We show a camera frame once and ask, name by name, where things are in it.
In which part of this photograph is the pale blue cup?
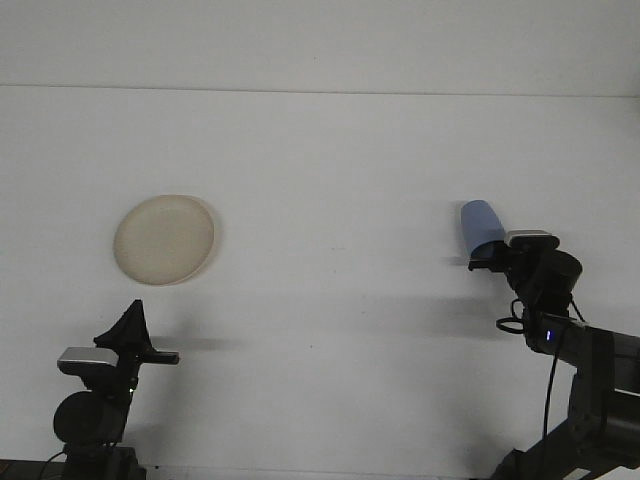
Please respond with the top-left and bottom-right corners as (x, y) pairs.
(459, 199), (506, 259)

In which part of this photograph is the pale round plate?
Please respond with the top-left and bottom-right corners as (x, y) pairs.
(112, 193), (220, 288)

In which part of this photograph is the grey camera box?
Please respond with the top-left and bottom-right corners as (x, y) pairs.
(56, 346), (120, 375)
(503, 229), (561, 250)

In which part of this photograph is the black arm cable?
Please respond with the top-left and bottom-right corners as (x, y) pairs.
(495, 294), (589, 441)
(40, 449), (69, 480)

